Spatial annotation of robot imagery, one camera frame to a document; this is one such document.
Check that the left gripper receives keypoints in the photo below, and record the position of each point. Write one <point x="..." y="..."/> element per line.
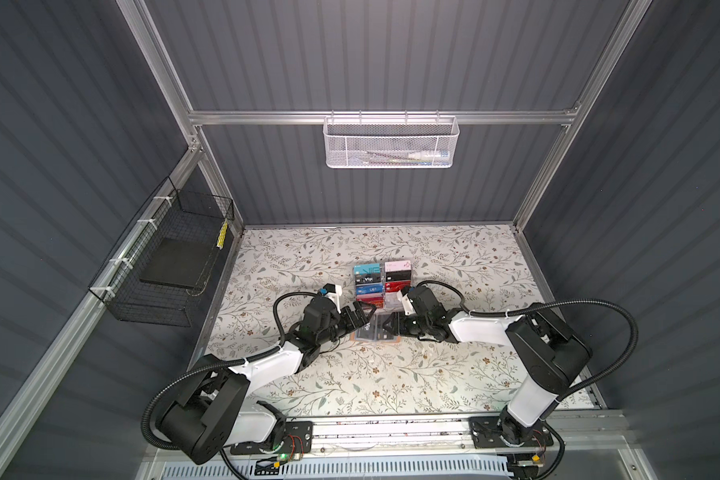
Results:
<point x="352" y="324"/>

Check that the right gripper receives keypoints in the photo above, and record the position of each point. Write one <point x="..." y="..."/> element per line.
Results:
<point x="395" y="323"/>

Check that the pink leather card wallet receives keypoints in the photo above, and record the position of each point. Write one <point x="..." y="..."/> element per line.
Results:
<point x="382" y="328"/>

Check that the clear acrylic card holder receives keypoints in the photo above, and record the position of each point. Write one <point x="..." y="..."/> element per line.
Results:
<point x="387" y="305"/>

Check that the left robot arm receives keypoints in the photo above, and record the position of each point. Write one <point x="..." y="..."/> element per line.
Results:
<point x="210" y="406"/>

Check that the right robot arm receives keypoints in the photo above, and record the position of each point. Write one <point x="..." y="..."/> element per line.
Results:
<point x="552" y="354"/>

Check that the blue VIP card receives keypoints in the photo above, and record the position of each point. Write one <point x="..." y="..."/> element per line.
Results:
<point x="369" y="289"/>

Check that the red VIP card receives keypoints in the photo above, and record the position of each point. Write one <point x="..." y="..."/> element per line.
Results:
<point x="395" y="286"/>

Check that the black VIP card left column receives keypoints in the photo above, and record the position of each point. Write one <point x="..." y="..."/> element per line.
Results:
<point x="365" y="279"/>

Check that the black card right column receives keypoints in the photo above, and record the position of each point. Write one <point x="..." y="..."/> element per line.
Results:
<point x="397" y="276"/>

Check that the teal VIP card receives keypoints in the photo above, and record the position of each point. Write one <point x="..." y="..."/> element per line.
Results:
<point x="367" y="269"/>

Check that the pink VIP card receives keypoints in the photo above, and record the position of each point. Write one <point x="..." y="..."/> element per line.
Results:
<point x="399" y="265"/>

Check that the yellow marker pen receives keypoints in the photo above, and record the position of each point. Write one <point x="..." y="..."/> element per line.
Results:
<point x="222" y="235"/>

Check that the pens in white basket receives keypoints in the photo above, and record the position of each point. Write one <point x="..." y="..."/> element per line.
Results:
<point x="425" y="157"/>

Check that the black pad in basket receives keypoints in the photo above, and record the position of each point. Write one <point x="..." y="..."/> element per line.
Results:
<point x="178" y="263"/>

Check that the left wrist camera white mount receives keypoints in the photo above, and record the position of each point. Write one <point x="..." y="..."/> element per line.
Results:
<point x="333" y="292"/>

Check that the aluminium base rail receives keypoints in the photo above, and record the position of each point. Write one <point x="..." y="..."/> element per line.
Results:
<point x="437" y="433"/>

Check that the white wire mesh basket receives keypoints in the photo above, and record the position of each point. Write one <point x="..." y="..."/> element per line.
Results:
<point x="347" y="138"/>

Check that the black wire basket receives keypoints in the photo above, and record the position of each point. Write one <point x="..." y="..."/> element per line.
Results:
<point x="179" y="214"/>

